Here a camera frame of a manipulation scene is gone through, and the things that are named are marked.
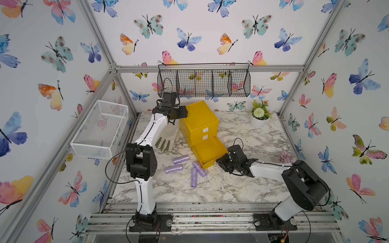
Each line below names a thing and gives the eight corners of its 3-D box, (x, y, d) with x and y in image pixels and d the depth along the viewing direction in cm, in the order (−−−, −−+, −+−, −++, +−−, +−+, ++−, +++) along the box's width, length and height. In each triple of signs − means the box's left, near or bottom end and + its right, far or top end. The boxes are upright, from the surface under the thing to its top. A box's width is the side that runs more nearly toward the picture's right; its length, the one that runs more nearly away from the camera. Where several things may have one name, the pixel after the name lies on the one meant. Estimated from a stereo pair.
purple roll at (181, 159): (173, 164, 96) (173, 162, 94) (173, 162, 97) (172, 160, 95) (189, 159, 98) (189, 157, 96) (188, 156, 99) (188, 154, 97)
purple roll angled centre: (203, 178, 90) (203, 176, 88) (192, 165, 95) (192, 163, 93) (207, 174, 92) (207, 172, 89) (195, 162, 97) (195, 160, 94)
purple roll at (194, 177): (191, 187, 87) (191, 186, 85) (191, 169, 94) (191, 167, 92) (197, 187, 87) (196, 186, 85) (197, 169, 94) (197, 167, 92)
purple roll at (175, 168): (166, 174, 92) (164, 171, 89) (165, 169, 94) (164, 166, 91) (183, 171, 93) (182, 169, 90) (182, 166, 95) (182, 164, 92)
